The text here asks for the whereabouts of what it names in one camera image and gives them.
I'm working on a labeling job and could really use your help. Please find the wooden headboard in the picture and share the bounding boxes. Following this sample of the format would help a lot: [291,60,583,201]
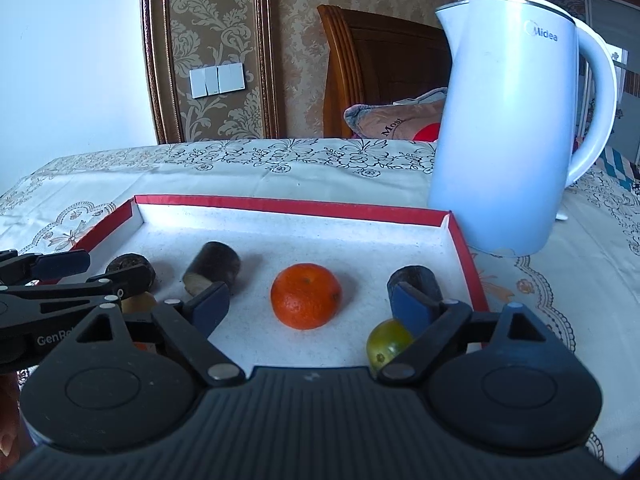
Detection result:
[317,4,453,140]

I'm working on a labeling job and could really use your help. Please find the brown knotty sugarcane piece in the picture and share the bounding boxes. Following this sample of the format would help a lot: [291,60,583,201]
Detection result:
[106,255,157,293]

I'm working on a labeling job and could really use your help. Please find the dark sugarcane piece pale end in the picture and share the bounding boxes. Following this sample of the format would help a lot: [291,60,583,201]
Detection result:
[181,241,242,297]

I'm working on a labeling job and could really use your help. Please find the white wall light switch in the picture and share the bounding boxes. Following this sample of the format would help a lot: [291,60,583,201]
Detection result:
[189,62,247,99]

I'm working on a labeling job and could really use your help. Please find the wooden wall panel frame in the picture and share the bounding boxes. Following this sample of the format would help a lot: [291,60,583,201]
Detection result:
[140,0,281,145]

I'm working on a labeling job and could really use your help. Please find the person's left hand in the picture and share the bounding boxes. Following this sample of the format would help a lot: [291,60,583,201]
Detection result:
[0,371,31,461]

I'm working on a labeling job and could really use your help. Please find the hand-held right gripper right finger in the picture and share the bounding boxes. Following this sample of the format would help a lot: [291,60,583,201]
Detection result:
[377,282,556,387]

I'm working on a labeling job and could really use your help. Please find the white embroidered tablecloth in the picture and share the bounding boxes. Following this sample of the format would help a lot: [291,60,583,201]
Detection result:
[0,137,640,466]

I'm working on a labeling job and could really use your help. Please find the light blue electric kettle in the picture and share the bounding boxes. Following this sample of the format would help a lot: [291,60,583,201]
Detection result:
[427,0,618,257]

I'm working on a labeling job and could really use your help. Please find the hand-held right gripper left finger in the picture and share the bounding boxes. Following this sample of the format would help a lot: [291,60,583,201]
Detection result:
[75,281,246,387]

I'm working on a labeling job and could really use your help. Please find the colourful patterned blanket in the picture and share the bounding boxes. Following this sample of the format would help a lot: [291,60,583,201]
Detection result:
[597,145,640,193]

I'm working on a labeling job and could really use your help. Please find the shallow red cardboard box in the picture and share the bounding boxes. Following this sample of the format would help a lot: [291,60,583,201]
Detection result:
[65,195,491,351]

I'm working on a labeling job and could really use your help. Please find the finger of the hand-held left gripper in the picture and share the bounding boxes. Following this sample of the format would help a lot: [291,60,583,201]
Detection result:
[0,249,92,285]
[0,276,126,315]

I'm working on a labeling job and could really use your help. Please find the green mandarin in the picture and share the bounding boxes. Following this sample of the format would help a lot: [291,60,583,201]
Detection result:
[366,318,416,368]

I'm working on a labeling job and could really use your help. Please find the printed pillow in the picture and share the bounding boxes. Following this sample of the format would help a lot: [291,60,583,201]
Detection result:
[343,87,448,143]

